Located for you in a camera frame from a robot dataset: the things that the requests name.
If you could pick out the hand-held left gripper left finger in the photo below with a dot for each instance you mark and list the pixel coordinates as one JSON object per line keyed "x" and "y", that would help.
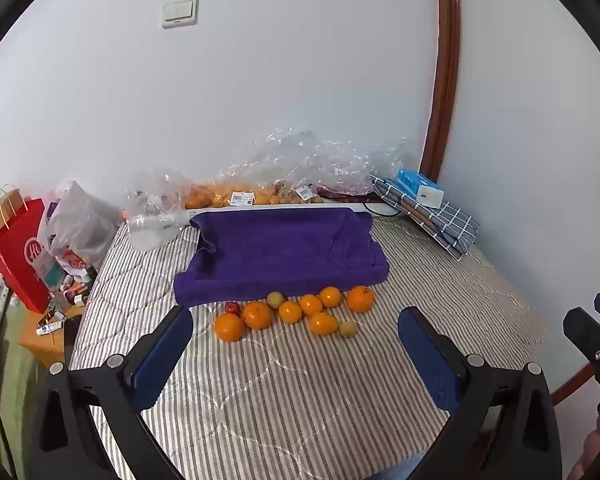
{"x": 162, "y": 355}

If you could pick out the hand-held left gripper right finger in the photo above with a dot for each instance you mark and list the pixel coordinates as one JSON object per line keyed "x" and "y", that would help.
{"x": 427, "y": 355}

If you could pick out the small tan fruit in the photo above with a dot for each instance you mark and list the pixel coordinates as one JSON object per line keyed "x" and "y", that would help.
{"x": 349, "y": 329}

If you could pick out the small red apple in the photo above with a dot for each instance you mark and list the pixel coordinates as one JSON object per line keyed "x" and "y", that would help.
{"x": 232, "y": 308}

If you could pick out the large orange with stem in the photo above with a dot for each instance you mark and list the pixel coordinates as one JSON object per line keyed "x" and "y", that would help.
{"x": 360, "y": 299}

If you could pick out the small green-brown fruit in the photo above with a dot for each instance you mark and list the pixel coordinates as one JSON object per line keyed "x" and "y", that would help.
{"x": 275, "y": 299}

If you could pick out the purple towel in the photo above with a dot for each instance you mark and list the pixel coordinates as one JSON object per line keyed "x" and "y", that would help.
{"x": 280, "y": 255}

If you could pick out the clear bag of red fruits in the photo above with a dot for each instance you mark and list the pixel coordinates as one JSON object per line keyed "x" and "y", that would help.
{"x": 342, "y": 191}

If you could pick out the clear bag of brown fruits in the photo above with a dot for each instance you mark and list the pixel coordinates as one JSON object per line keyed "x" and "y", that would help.
{"x": 297, "y": 192}

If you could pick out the person's right hand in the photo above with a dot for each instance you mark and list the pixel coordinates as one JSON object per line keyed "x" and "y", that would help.
{"x": 595, "y": 447}

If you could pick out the small red and white box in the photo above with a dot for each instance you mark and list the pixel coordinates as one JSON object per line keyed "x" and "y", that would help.
{"x": 77, "y": 295}

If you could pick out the white tube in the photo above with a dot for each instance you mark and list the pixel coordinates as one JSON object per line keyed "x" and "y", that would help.
{"x": 50, "y": 328}

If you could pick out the wooden nightstand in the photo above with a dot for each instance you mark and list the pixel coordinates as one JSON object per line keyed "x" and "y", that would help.
{"x": 42, "y": 345}

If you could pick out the striped bed sheet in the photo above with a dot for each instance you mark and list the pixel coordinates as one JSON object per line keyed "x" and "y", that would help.
{"x": 280, "y": 400}

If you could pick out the folded grey plaid cloth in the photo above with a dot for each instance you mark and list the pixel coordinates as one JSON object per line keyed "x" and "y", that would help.
{"x": 440, "y": 225}

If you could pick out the crumpled translucent plastic bag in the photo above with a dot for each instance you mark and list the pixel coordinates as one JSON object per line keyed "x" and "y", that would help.
{"x": 152, "y": 210}

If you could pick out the white plastic shopping bag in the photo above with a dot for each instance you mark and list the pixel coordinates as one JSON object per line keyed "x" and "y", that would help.
{"x": 80, "y": 225}

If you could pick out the clear bag of oranges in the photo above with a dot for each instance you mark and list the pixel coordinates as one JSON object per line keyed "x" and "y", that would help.
{"x": 220, "y": 195}

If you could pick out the blue and white box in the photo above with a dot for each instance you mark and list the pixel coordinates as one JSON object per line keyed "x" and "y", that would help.
{"x": 422, "y": 185}

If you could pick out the red paper bag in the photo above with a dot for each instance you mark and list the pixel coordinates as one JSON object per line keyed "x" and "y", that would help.
{"x": 17, "y": 255}

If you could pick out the crumpled clear plastic wrap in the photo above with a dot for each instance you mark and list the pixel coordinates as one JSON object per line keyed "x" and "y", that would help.
{"x": 330, "y": 160}

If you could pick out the wooden bed frame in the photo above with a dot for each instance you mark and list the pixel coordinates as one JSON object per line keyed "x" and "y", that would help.
{"x": 575, "y": 385}

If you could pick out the brown wooden door frame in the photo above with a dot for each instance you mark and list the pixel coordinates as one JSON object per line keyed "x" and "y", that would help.
{"x": 447, "y": 70}

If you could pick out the white wall switch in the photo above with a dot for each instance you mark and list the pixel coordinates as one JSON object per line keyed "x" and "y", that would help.
{"x": 180, "y": 11}

